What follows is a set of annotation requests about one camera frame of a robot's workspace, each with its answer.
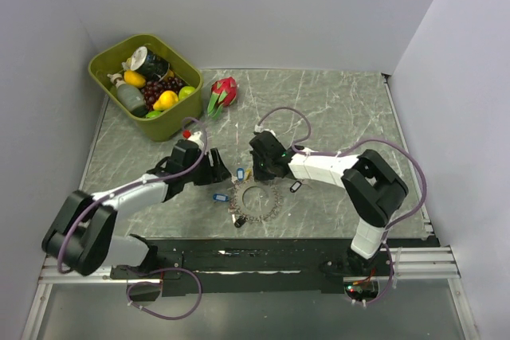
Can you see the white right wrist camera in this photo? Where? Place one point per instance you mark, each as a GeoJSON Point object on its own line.
{"type": "Point", "coordinates": [259, 129]}

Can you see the olive green plastic bin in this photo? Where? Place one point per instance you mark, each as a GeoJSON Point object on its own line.
{"type": "Point", "coordinates": [162, 127]}

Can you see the grey pump bottle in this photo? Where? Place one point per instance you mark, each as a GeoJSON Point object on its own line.
{"type": "Point", "coordinates": [129, 96]}

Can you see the yellow lemon toy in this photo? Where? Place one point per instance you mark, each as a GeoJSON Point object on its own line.
{"type": "Point", "coordinates": [134, 79]}

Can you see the black key tag on ring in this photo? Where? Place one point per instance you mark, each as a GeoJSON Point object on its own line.
{"type": "Point", "coordinates": [239, 222]}

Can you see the dark purple grape bunch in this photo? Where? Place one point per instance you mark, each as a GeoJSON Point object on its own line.
{"type": "Point", "coordinates": [152, 90]}

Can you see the red dragon fruit toy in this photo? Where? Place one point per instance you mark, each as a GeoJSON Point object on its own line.
{"type": "Point", "coordinates": [223, 94]}

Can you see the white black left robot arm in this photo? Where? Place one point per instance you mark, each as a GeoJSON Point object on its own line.
{"type": "Point", "coordinates": [81, 236]}

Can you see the green apple toy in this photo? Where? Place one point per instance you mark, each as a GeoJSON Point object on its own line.
{"type": "Point", "coordinates": [185, 92]}

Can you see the yellow key tag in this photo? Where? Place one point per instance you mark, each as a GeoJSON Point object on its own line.
{"type": "Point", "coordinates": [247, 174]}

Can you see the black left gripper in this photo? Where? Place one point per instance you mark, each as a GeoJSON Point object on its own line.
{"type": "Point", "coordinates": [214, 173]}

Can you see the black cylindrical can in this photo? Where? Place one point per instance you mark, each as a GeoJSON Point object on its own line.
{"type": "Point", "coordinates": [149, 64]}

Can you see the black key tag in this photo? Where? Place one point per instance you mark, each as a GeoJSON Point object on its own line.
{"type": "Point", "coordinates": [239, 222]}
{"type": "Point", "coordinates": [295, 186]}

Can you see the blue key tag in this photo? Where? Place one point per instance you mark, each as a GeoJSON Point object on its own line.
{"type": "Point", "coordinates": [220, 197]}
{"type": "Point", "coordinates": [240, 174]}

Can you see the aluminium extrusion frame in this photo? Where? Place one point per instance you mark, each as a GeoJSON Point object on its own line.
{"type": "Point", "coordinates": [409, 263]}

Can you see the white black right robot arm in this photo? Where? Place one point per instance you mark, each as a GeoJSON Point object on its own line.
{"type": "Point", "coordinates": [375, 189]}

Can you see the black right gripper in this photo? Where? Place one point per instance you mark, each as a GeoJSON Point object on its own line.
{"type": "Point", "coordinates": [258, 174]}

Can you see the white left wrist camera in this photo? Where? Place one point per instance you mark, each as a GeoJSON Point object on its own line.
{"type": "Point", "coordinates": [196, 137]}

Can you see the round metal key ring plate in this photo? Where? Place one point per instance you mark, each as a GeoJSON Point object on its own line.
{"type": "Point", "coordinates": [256, 201]}

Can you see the yellow pear toy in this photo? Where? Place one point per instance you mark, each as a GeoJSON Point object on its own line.
{"type": "Point", "coordinates": [166, 101]}

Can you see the green lime toy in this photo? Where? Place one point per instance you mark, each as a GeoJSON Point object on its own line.
{"type": "Point", "coordinates": [153, 114]}

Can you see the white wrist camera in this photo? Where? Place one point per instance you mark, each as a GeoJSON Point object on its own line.
{"type": "Point", "coordinates": [259, 129]}
{"type": "Point", "coordinates": [196, 137]}

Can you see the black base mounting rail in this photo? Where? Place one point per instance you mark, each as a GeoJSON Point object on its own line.
{"type": "Point", "coordinates": [253, 265]}

